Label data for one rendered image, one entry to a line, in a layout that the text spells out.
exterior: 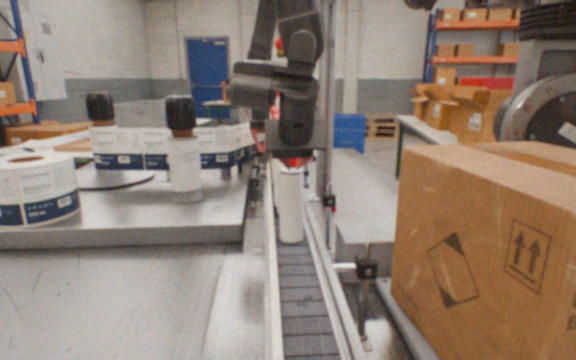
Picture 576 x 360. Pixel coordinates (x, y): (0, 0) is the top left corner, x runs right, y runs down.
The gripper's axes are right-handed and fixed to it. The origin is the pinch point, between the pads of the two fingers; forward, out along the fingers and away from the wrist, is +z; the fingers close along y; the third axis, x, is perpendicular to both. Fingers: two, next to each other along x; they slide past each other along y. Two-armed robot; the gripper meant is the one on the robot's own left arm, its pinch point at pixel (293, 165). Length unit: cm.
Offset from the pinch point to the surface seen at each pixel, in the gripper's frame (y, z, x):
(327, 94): -14, 22, -43
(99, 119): 60, 35, -46
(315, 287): -2.8, 6.5, 21.2
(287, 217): 1.0, 12.1, 4.8
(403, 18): -296, 387, -667
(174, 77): 230, 544, -669
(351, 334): -3.7, -13.7, 32.3
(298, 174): -1.4, 5.1, -1.3
